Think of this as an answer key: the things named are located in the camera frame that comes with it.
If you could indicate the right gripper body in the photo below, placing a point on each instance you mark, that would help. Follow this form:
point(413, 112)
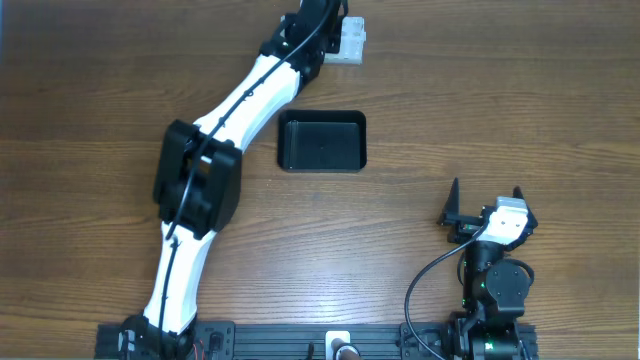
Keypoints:
point(465, 225)

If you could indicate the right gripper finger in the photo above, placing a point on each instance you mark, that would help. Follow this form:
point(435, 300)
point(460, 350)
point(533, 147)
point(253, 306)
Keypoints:
point(517, 192)
point(452, 202)

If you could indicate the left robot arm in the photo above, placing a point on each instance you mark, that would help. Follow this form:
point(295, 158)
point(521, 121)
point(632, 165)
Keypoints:
point(250, 105)

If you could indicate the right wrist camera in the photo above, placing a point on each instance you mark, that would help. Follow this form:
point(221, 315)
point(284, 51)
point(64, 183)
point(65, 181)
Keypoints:
point(506, 220)

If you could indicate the mounting rail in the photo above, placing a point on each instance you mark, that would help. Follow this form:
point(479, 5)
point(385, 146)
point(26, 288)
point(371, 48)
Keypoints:
point(280, 342)

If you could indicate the black tray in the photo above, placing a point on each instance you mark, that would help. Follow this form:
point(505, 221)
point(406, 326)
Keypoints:
point(330, 145)

